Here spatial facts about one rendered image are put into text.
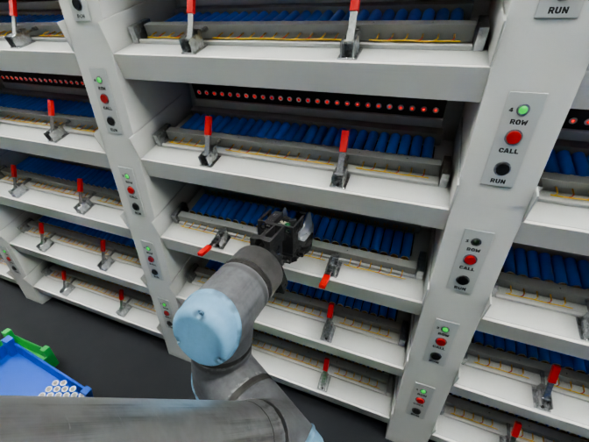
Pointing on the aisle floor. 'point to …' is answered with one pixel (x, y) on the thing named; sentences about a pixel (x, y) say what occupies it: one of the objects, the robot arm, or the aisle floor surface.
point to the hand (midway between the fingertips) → (301, 225)
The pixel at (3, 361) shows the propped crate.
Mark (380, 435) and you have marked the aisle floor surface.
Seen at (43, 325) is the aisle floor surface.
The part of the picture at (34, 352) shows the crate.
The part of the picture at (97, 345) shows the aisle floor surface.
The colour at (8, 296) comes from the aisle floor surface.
